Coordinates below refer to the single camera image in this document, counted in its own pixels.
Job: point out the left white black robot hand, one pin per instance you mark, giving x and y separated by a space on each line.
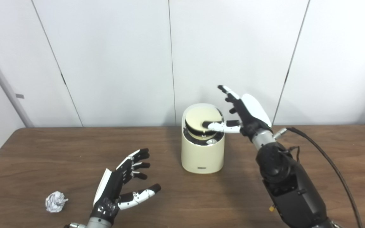
109 190

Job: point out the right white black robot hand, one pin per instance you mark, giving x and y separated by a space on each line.
252 117

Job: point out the white paper ball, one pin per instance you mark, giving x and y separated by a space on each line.
55 202

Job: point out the cream round bin lid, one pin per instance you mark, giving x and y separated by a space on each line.
196 122

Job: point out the cream-colored desktop bin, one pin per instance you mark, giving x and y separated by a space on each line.
201 156

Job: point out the black wall panel hinge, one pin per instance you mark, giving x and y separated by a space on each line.
63 79
286 77

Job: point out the small gray wall label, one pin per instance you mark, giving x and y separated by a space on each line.
19 96

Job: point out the gray wall corner trim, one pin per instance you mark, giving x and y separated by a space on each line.
8 87

